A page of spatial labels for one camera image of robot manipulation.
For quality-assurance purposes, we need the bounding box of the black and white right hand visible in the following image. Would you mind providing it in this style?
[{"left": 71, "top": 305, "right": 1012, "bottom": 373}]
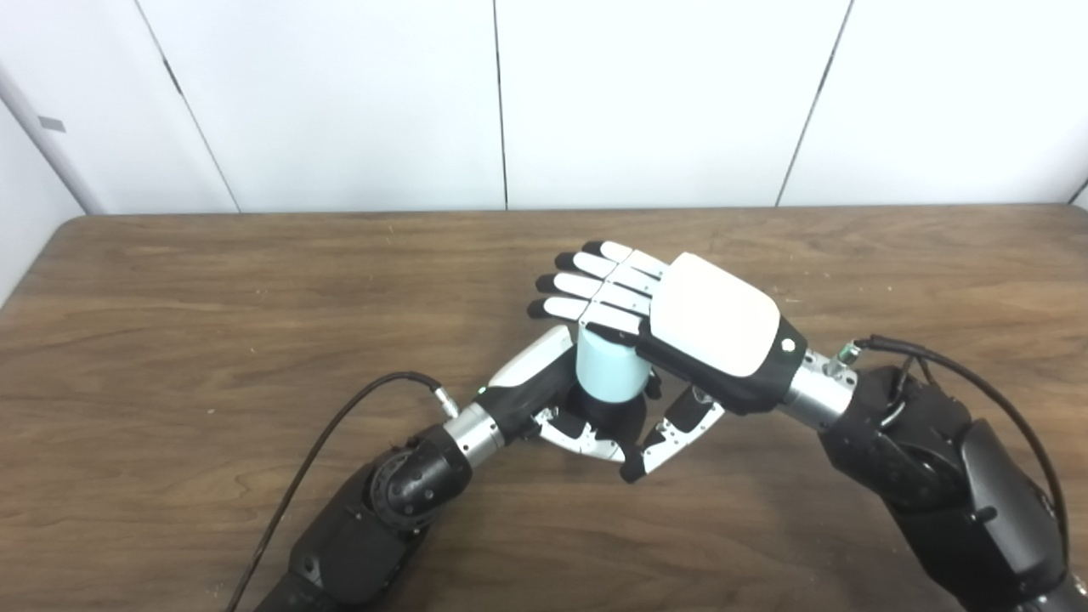
[{"left": 527, "top": 241, "right": 808, "bottom": 485}]

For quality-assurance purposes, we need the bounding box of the black and white left hand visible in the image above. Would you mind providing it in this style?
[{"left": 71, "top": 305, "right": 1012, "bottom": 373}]
[{"left": 480, "top": 325, "right": 664, "bottom": 464}]

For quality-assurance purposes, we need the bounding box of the light-blue hose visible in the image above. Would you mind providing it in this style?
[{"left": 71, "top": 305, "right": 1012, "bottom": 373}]
[{"left": 575, "top": 327, "right": 654, "bottom": 403}]

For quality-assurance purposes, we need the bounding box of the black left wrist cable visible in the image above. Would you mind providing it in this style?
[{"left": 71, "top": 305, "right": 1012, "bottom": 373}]
[{"left": 225, "top": 371, "right": 460, "bottom": 612}]

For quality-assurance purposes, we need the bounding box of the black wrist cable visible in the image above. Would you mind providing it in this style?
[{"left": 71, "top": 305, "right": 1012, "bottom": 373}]
[
  {"left": 829, "top": 335, "right": 1070, "bottom": 545},
  {"left": 225, "top": 371, "right": 460, "bottom": 612}
]

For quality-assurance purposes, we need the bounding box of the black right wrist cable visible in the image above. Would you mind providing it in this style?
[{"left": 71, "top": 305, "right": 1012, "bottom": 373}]
[{"left": 829, "top": 335, "right": 1070, "bottom": 545}]

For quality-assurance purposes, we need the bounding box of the white corner post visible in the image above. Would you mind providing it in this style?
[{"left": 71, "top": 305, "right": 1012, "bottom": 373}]
[{"left": 0, "top": 64, "right": 107, "bottom": 213}]

